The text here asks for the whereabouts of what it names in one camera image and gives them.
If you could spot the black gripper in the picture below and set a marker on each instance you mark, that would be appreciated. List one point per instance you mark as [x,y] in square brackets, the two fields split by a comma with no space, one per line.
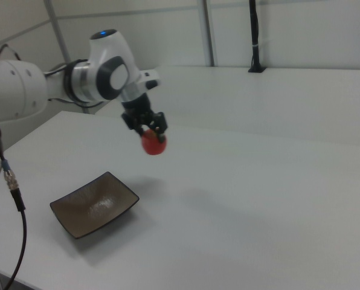
[137,107]

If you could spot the red apple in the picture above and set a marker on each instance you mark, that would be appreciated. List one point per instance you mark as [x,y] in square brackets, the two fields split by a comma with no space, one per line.
[153,148]

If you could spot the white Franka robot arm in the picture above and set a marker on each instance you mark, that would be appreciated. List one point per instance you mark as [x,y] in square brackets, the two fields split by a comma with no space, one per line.
[107,60]

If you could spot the brown square ceramic plate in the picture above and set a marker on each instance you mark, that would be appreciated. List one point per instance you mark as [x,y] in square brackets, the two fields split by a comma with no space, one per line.
[92,205]

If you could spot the grey aluminium partition post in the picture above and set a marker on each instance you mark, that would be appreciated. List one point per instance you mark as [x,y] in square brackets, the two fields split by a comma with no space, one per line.
[59,33]
[208,33]

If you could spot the black camera pole with base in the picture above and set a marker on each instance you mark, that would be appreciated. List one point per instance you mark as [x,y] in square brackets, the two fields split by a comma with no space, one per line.
[255,30]

